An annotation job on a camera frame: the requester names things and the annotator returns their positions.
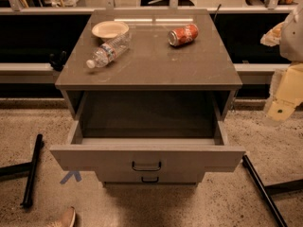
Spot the blue tape cross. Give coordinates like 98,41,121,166
60,171,82,184

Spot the clear plastic water bottle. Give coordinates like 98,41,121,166
86,33,131,69

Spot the black clamp on rail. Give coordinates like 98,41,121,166
49,51,67,72

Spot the orange soda can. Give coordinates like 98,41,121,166
168,24,199,46

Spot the beige shoe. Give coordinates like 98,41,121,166
46,207,76,227

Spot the cream paper bowl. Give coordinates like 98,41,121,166
92,21,129,40

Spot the grey top drawer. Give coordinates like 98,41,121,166
49,92,246,174

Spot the black left floor stand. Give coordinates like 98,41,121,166
0,134,45,208

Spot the grey drawer cabinet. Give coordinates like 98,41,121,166
54,9,243,187

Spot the grey drawer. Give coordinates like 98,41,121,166
97,172,205,184
49,92,246,174

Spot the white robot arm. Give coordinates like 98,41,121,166
260,5,303,126

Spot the black floor stand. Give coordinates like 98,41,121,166
0,134,45,208
242,155,303,227

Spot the black right floor stand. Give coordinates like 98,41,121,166
242,155,303,227

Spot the grey bottom drawer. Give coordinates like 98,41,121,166
97,172,205,184

